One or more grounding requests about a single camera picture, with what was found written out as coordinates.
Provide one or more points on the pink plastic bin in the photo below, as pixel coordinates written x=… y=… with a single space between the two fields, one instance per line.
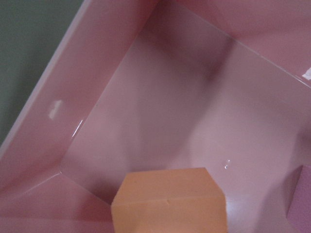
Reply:
x=139 y=85

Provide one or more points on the orange foam block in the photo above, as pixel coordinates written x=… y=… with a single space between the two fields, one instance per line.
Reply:
x=169 y=201

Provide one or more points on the pink foam block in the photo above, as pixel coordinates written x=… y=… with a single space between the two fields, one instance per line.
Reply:
x=299 y=213

